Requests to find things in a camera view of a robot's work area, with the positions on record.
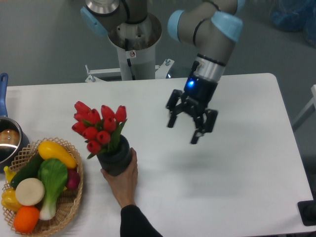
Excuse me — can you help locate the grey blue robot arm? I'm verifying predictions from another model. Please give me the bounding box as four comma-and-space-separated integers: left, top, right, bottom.
80, 0, 245, 144

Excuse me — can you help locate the red tulip bouquet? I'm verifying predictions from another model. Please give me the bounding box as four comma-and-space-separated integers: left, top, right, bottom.
72, 101, 127, 159

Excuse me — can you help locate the black device at table edge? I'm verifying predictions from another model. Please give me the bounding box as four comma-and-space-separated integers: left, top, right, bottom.
297, 200, 316, 226

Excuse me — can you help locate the dark green cucumber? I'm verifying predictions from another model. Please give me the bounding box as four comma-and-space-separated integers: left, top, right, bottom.
10, 153, 44, 189

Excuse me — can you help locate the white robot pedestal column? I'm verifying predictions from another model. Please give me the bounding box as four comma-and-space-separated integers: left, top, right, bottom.
108, 13, 162, 80

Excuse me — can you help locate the round cream bun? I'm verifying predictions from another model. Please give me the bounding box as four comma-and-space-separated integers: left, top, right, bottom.
15, 178, 45, 206

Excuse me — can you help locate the blue plastic bag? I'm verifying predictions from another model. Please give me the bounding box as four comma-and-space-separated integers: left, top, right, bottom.
269, 0, 316, 47

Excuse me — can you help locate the yellow banana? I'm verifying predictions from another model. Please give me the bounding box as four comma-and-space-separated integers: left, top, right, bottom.
3, 166, 16, 183

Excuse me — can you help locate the green bok choy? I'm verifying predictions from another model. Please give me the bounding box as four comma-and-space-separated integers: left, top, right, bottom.
38, 158, 68, 221

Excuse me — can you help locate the yellow bell pepper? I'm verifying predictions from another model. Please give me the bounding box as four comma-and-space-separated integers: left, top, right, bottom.
1, 188, 22, 212

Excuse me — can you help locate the blue handled steel saucepan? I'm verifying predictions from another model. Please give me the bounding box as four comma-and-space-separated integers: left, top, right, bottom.
0, 73, 29, 173

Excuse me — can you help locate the white furniture leg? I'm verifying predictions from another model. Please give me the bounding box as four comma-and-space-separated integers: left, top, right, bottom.
292, 84, 316, 132

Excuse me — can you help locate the black sleeved forearm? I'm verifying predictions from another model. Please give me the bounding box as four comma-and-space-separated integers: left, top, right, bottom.
120, 204, 162, 237

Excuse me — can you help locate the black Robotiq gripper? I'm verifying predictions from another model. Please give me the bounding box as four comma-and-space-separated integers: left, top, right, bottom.
166, 76, 218, 145

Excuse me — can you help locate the dark grey ribbed vase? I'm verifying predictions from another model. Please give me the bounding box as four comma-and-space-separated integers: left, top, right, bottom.
97, 135, 132, 176

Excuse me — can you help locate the person's bare hand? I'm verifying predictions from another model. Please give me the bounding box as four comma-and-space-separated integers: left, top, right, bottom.
100, 148, 138, 209

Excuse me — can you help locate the woven wicker basket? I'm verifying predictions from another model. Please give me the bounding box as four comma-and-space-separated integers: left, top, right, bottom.
0, 138, 83, 237

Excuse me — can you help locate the orange fruit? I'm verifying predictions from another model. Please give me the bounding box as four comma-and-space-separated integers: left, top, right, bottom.
13, 206, 40, 234

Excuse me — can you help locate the yellow squash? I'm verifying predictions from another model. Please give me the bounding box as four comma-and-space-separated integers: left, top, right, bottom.
38, 141, 77, 169

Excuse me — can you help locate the white metal base frame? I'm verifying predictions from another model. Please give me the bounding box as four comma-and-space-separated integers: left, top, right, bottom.
84, 58, 175, 82

